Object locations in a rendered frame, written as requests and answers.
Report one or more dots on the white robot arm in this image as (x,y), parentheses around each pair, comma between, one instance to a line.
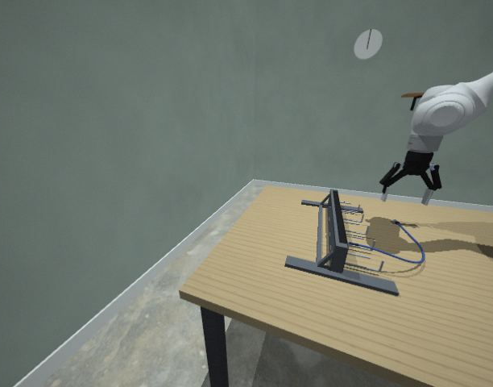
(448,111)

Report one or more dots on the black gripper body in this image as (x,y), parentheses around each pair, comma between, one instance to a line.
(417,159)

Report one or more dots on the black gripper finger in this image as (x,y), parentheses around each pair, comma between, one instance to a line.
(431,186)
(389,180)

